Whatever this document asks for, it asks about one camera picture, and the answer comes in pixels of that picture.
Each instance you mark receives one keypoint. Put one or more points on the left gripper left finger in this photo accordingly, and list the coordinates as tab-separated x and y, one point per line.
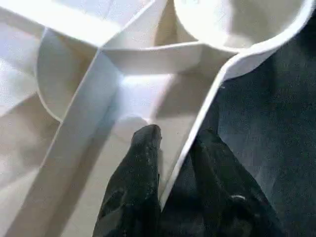
138	185

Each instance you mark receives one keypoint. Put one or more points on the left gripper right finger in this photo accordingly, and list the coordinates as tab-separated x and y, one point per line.
222	192

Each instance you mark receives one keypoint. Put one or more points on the white plastic table top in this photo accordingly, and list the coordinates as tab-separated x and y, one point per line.
74	98

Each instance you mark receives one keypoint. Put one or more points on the black work mat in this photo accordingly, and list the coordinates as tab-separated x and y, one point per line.
271	98

